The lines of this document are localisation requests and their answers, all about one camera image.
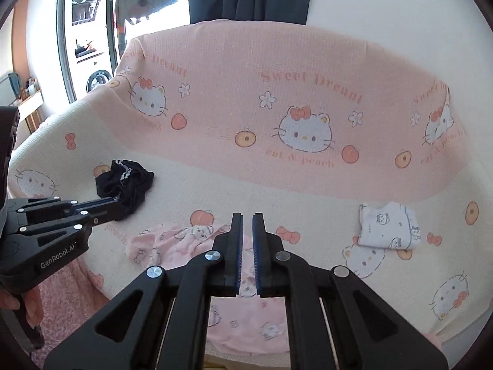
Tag pink cat peach blanket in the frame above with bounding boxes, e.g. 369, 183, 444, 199
7, 21, 492, 341

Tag person's left hand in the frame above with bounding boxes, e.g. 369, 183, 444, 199
0, 286, 43, 327

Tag pink fluffy left sleeve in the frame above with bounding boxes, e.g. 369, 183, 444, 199
32, 258, 109, 368

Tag pink cartoon print pants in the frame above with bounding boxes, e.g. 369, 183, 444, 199
125, 222, 288, 355

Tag white folded cartoon garment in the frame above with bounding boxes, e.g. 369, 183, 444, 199
358, 202, 421, 250

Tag wooden side shelf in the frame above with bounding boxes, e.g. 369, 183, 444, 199
7, 72, 44, 134

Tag black crumpled garment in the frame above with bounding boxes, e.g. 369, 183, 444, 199
95, 159, 155, 220

